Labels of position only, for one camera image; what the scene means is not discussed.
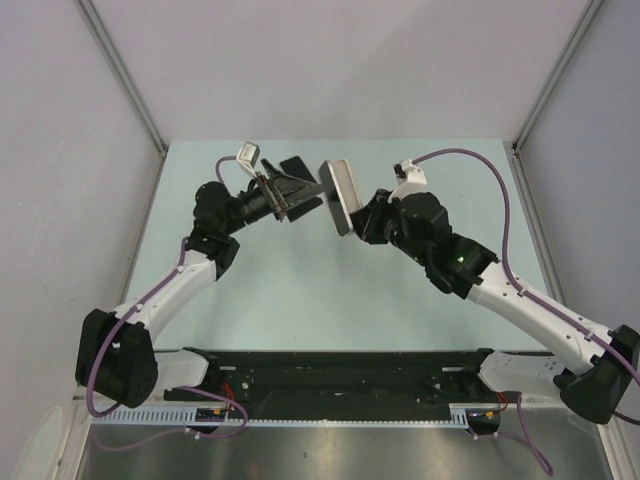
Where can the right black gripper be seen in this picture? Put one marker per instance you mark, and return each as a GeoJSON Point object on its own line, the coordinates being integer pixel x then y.
{"type": "Point", "coordinates": [367, 220]}

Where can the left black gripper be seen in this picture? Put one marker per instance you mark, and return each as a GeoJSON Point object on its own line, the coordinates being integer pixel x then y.
{"type": "Point", "coordinates": [286, 190]}

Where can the beige silicone phone case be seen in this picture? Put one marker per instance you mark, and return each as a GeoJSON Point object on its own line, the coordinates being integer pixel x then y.
{"type": "Point", "coordinates": [341, 194]}

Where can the phone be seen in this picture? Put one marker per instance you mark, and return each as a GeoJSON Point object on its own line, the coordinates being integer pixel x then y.
{"type": "Point", "coordinates": [296, 167]}

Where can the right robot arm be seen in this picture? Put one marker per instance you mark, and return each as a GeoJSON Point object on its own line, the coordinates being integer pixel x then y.
{"type": "Point", "coordinates": [595, 363]}

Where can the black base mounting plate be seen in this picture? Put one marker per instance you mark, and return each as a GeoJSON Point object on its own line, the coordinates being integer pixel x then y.
{"type": "Point", "coordinates": [356, 389]}

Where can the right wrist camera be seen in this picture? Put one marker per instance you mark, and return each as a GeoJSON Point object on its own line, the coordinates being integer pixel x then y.
{"type": "Point", "coordinates": [410, 180]}

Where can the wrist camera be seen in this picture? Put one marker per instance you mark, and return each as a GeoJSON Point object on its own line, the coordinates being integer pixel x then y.
{"type": "Point", "coordinates": [247, 158]}
{"type": "Point", "coordinates": [410, 180]}

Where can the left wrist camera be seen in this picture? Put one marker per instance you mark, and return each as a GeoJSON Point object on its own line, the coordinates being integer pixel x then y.
{"type": "Point", "coordinates": [247, 158]}

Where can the aluminium front frame rail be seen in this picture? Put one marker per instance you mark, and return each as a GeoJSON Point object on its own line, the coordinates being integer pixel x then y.
{"type": "Point", "coordinates": [506, 375]}

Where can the right aluminium side rail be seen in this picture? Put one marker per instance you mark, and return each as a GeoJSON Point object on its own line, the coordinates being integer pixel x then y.
{"type": "Point", "coordinates": [541, 245]}

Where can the left aluminium frame post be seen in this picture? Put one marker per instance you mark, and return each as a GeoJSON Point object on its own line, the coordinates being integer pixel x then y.
{"type": "Point", "coordinates": [99, 30]}

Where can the aluminium frame post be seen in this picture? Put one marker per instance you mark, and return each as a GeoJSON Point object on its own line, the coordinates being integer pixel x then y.
{"type": "Point", "coordinates": [559, 70]}
{"type": "Point", "coordinates": [99, 30]}

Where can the right aluminium frame post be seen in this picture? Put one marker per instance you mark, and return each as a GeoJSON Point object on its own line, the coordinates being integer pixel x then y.
{"type": "Point", "coordinates": [559, 70]}

